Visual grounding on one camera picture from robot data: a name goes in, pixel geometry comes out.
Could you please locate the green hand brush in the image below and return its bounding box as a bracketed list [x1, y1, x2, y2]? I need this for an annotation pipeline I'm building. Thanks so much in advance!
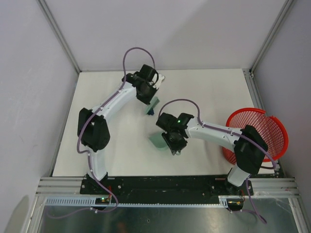
[145, 96, 160, 115]

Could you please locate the green dustpan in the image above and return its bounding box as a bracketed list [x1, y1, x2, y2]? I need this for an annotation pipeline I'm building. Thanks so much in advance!
[148, 132, 169, 151]

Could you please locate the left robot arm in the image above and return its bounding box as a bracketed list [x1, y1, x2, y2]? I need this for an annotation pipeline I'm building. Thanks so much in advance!
[77, 65, 165, 194]

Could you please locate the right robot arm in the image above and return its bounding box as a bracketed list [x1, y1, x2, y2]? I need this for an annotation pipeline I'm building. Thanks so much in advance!
[156, 113, 268, 195]

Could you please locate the red mesh basket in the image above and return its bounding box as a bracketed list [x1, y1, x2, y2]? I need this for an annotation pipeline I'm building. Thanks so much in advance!
[226, 108, 289, 160]

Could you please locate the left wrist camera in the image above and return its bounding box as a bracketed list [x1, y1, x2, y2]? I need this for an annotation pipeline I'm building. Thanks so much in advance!
[154, 73, 165, 89]

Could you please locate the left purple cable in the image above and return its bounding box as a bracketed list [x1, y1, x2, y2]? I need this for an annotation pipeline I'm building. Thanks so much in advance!
[76, 47, 156, 214]

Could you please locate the white cable duct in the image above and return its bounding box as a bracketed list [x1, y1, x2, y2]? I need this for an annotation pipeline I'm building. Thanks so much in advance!
[45, 196, 243, 208]

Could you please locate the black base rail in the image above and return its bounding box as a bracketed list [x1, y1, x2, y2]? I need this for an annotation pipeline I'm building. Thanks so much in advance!
[80, 175, 254, 203]

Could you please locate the right aluminium frame post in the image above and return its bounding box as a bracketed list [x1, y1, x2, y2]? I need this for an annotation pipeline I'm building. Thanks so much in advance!
[249, 0, 296, 73]

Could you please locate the aluminium frame post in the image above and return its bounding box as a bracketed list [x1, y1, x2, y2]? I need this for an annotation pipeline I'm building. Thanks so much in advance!
[36, 0, 81, 74]
[249, 0, 296, 73]

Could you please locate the left aluminium frame post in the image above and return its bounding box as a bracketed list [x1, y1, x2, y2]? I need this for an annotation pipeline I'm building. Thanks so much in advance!
[36, 0, 81, 74]

